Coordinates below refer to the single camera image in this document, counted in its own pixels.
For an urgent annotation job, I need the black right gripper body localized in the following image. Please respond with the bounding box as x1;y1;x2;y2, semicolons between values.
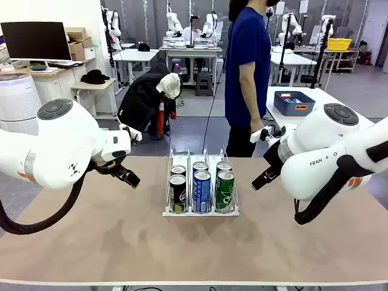
263;141;286;180

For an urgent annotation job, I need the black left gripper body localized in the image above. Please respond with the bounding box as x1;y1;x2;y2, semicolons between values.
92;154;130;179

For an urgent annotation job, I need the blue-grey bin with orange handles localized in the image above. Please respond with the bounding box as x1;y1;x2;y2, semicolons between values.
273;90;316;118

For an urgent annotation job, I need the person's right forearm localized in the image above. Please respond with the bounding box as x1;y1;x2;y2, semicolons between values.
242;87;264;121

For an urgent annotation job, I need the black beverage can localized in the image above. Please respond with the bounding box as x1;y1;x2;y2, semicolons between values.
170;164;187;178
169;174;187;213

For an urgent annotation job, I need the white can dispenser rack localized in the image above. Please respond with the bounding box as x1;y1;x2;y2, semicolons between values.
162;145;240;217

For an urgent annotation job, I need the person's right hand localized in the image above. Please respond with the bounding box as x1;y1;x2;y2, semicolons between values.
250;117;266;134

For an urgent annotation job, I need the black jacket with orange lining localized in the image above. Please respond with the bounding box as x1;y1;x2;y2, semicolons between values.
116;62;182;142

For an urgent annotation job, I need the large white table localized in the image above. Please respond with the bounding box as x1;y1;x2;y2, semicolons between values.
265;86;376;130

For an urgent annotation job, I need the small wooden side table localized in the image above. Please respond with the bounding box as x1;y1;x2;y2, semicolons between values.
72;78;118;121

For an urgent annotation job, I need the black tripod stand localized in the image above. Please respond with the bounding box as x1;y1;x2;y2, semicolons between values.
299;18;333;90

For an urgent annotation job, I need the black hat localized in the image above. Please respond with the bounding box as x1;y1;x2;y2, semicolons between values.
80;69;110;85

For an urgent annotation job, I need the white desk with wood top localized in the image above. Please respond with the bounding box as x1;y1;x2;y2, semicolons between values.
0;59;92;119

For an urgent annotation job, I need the white cloth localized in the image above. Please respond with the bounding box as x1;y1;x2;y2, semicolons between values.
156;72;182;100

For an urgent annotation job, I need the white background table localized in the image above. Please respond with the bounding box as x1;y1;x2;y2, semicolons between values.
269;50;318;87
112;48;161;82

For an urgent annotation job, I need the grey stool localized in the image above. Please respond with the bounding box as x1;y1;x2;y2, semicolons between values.
195;72;215;97

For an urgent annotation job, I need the black keyboard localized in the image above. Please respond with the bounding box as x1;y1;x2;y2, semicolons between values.
47;60;84;69

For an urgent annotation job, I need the white air purifier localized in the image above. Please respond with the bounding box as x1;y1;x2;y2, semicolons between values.
0;72;42;133

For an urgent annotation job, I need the person in blue shirt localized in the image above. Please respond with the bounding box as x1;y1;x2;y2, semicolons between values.
224;0;278;158

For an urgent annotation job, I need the wooden shelf rack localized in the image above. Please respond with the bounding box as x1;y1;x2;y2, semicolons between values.
323;48;361;74

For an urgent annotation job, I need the yellow plastic crate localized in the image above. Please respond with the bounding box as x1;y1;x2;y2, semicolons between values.
327;38;353;51

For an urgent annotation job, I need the white lab workbench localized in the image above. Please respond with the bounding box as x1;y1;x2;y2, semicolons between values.
159;45;224;89

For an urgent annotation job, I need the black computer monitor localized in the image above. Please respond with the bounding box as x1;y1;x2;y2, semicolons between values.
0;21;73;61

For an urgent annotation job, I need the seated background person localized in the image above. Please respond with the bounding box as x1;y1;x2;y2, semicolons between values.
183;16;203;40

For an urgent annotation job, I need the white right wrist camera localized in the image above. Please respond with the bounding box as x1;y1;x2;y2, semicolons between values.
250;126;272;144

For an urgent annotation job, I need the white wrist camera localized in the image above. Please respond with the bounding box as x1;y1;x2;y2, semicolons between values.
119;123;143;143
250;126;272;144

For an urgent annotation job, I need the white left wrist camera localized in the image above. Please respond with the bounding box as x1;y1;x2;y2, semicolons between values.
119;123;143;143

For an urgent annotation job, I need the black right arm cable sleeve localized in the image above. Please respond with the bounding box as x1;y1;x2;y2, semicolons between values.
293;139;388;226

